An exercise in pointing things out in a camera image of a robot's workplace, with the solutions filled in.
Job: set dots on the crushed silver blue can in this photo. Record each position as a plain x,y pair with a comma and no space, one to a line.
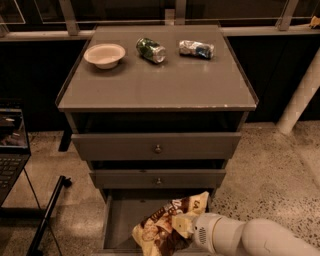
196,49

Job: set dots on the grey top drawer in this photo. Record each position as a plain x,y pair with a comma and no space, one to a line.
156,146

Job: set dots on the brown chip bag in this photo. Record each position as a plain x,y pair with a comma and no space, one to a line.
157,235

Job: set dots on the metal window railing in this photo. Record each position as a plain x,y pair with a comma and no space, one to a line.
46,19

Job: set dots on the white paper bowl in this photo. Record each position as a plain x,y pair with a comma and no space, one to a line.
104,56

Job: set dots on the green soda can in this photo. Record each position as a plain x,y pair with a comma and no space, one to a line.
151,50

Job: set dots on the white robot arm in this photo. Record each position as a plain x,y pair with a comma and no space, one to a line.
224,236

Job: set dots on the white diagonal pole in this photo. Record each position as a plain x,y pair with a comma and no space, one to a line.
304,93

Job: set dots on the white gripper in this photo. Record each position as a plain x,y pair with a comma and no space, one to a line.
202,228

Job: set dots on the grey open bottom drawer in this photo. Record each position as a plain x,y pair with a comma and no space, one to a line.
125,208

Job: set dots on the grey middle drawer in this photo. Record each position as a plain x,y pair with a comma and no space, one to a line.
158,178

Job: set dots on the black laptop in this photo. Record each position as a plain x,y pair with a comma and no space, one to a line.
14,145

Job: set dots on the black stand leg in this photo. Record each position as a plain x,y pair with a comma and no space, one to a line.
44,221

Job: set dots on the grey drawer cabinet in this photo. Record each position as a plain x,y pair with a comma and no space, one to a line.
183,94

